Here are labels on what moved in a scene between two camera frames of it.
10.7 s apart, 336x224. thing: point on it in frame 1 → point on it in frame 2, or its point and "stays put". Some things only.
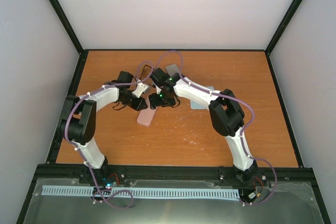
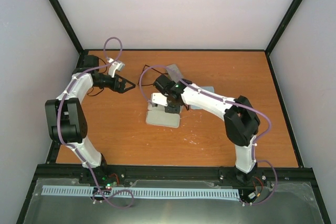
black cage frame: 53,169 stays put
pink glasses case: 146,116 → 156,116
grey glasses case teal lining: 171,68 stays put
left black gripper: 138,106 → 119,89
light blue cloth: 198,105 stays put
